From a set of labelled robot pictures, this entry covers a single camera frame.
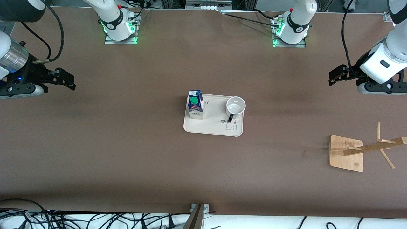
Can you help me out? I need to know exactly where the white power strip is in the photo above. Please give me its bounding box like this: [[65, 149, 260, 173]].
[[186, 0, 233, 10]]

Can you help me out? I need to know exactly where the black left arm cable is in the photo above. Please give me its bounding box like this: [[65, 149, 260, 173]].
[[341, 0, 355, 69]]

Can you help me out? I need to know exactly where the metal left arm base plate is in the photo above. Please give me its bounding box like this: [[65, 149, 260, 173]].
[[271, 17, 307, 48]]

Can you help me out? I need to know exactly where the white cup with black handle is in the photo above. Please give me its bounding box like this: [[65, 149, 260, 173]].
[[225, 96, 246, 123]]

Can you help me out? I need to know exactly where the brown table cover sheet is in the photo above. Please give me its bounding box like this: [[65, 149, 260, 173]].
[[0, 6, 407, 220]]

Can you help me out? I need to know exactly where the blue white milk carton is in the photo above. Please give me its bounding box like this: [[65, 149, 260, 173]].
[[187, 90, 205, 120]]

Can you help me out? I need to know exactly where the cream plastic rabbit tray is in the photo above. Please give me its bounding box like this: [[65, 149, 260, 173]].
[[183, 94, 244, 137]]

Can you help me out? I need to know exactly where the black cable on table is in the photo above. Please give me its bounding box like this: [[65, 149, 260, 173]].
[[220, 9, 284, 28]]

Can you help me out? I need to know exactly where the wooden cup rack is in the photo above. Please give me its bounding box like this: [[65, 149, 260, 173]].
[[329, 122, 407, 173]]

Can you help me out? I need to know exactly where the aluminium profile bar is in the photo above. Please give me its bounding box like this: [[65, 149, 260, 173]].
[[183, 204, 206, 229]]

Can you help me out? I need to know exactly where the black floor cable tangle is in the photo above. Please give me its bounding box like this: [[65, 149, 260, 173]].
[[0, 198, 191, 229]]

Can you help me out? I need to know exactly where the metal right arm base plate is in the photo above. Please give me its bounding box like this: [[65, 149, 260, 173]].
[[104, 11, 139, 45]]

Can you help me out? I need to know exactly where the short black right arm cable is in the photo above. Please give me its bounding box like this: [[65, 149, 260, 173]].
[[21, 22, 52, 61]]

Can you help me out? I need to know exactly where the long black right arm cable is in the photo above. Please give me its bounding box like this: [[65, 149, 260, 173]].
[[44, 4, 65, 63]]

